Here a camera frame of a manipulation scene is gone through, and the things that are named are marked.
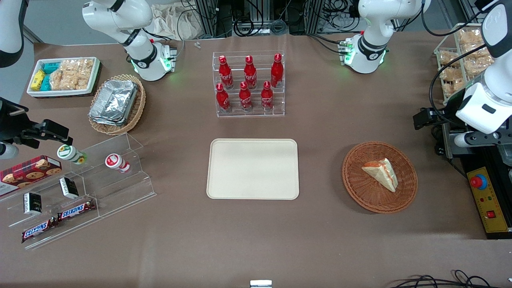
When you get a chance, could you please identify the black power cable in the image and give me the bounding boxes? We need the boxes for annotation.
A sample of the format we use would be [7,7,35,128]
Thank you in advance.
[431,123,469,179]

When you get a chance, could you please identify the small black box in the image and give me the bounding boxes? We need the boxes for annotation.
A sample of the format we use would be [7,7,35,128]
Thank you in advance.
[59,176,80,200]
[23,192,43,216]

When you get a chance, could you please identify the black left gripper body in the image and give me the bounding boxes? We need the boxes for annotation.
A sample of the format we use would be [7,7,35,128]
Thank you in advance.
[437,89,467,127]

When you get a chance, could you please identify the green lidded yoghurt bottle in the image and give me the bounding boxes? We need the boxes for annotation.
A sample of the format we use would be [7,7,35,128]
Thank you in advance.
[56,144,88,165]

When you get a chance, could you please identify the clear bag of fried snacks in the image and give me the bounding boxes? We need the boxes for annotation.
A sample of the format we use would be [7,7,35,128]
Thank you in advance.
[438,49,459,65]
[442,79,468,99]
[460,48,496,76]
[458,27,487,48]
[440,65,465,83]

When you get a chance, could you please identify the red lidded yoghurt bottle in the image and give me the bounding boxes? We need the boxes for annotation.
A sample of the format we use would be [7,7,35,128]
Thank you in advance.
[104,153,131,174]

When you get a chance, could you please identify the white wire rack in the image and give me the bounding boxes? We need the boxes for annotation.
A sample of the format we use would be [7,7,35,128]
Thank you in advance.
[434,22,512,105]

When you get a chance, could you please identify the oval light wicker basket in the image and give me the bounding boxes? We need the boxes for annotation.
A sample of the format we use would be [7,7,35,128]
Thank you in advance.
[88,74,147,136]

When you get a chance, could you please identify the beige plastic tray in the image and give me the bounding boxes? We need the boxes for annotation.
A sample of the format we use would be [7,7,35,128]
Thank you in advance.
[206,138,300,200]

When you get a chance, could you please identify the Snickers chocolate bar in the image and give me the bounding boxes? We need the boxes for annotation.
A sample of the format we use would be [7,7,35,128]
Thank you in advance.
[57,199,97,223]
[21,218,59,244]

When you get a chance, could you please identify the red cola bottle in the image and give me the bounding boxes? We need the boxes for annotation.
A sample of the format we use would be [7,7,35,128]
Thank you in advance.
[244,56,258,90]
[270,53,284,89]
[218,55,234,90]
[238,81,253,112]
[216,83,232,113]
[260,81,274,112]

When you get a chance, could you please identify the white crumpled cloth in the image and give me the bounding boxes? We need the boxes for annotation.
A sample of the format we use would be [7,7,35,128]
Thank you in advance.
[150,3,201,41]

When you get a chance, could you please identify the triangle sandwich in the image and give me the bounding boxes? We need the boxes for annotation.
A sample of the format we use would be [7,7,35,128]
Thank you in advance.
[362,158,399,193]

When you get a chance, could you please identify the clear acrylic stepped stand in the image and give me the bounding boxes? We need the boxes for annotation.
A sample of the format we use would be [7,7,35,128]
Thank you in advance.
[0,132,157,251]

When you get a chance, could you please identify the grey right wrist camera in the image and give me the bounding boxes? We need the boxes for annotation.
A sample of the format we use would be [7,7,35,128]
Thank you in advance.
[0,142,20,160]

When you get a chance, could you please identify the white rectangular snack tray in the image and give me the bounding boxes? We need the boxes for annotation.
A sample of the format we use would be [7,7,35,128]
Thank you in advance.
[26,56,101,98]

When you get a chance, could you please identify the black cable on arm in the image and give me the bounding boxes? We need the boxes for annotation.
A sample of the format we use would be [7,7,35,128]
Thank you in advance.
[428,24,498,120]

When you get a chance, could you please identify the aluminium foil tray stack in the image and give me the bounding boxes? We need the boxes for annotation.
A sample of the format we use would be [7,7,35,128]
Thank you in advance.
[88,79,139,127]

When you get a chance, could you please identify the black appliance housing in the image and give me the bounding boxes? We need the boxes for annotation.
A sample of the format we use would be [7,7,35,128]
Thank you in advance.
[442,120,512,241]

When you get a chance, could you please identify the round brown wicker basket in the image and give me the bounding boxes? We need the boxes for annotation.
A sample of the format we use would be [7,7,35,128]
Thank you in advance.
[342,141,419,214]

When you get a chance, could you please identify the black cable bundle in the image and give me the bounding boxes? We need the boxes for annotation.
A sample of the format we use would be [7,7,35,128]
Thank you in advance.
[388,270,512,288]

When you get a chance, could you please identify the clear bag of rice crackers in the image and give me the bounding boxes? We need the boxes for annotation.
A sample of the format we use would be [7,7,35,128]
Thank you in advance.
[49,58,95,91]

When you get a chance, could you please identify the yellow snack pack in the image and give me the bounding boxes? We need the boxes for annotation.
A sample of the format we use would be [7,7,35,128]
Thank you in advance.
[31,70,46,91]

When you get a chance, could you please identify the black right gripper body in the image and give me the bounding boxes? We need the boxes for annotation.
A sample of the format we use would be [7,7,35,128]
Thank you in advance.
[0,98,32,143]

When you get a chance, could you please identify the yellow emergency stop box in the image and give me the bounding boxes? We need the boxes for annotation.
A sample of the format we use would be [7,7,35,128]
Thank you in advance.
[466,166,511,234]

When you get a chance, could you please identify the clear acrylic bottle rack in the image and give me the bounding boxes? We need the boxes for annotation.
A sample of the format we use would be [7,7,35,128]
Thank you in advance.
[212,50,286,118]

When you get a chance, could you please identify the red tartan cookie box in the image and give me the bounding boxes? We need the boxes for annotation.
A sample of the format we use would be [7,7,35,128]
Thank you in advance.
[0,155,63,197]

